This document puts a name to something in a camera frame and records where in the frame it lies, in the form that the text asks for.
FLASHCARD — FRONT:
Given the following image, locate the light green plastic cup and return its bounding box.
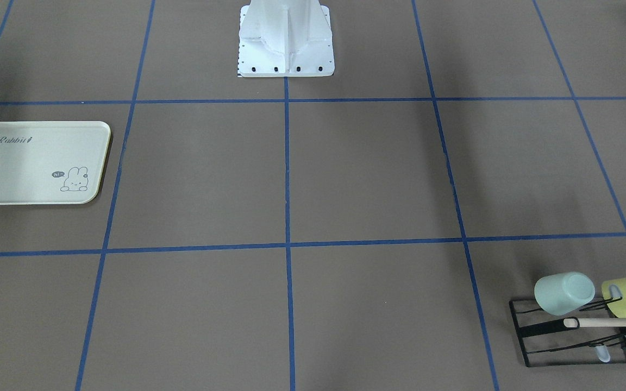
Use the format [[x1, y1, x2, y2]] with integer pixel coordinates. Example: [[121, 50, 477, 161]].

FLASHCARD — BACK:
[[534, 272, 596, 316]]

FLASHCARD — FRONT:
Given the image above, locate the cream rabbit print tray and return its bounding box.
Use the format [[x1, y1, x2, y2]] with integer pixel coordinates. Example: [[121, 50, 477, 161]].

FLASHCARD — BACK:
[[0, 121, 111, 205]]

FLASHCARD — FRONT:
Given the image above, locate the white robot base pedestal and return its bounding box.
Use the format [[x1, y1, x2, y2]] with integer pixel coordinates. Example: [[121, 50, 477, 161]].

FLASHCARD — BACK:
[[237, 1, 335, 78]]

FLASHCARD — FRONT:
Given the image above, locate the black wire cup rack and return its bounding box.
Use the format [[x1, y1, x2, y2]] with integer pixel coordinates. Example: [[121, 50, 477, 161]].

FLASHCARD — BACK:
[[509, 295, 626, 367]]

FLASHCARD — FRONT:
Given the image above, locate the wooden rack handle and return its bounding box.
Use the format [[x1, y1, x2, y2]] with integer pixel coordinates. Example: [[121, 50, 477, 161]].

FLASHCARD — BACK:
[[562, 317, 626, 329]]

